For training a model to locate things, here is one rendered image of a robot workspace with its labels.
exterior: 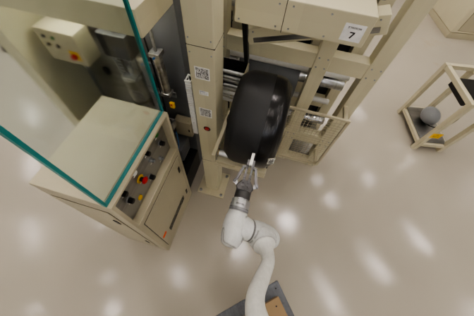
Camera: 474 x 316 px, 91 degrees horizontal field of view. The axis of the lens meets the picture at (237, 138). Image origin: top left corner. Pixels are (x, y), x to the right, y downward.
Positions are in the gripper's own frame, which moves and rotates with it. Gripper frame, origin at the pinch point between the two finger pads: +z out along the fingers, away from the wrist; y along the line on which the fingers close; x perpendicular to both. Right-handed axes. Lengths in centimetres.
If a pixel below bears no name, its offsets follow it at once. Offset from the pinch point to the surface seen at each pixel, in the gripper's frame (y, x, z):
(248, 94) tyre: 9.6, -17.4, 26.0
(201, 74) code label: 33.3, -24.3, 26.1
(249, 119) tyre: 6.1, -13.3, 14.9
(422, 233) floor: -175, 127, 21
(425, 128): -190, 131, 147
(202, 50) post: 32, -38, 28
